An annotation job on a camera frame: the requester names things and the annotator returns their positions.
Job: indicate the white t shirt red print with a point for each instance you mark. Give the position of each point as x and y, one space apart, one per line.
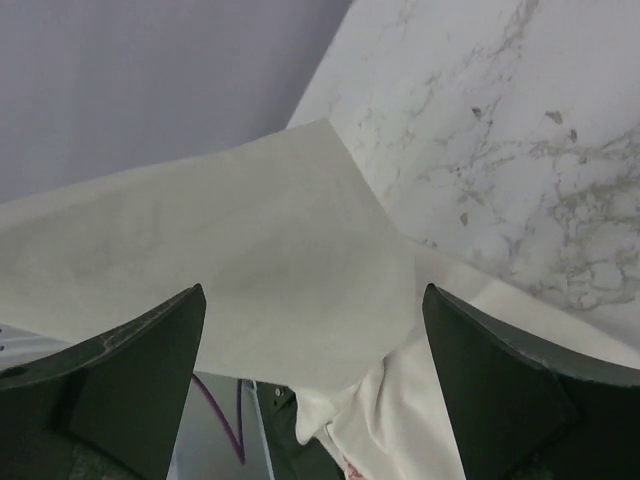
305 277

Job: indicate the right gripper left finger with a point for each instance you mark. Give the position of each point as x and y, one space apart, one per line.
106 408

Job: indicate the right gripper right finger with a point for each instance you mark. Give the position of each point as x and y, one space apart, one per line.
522 407

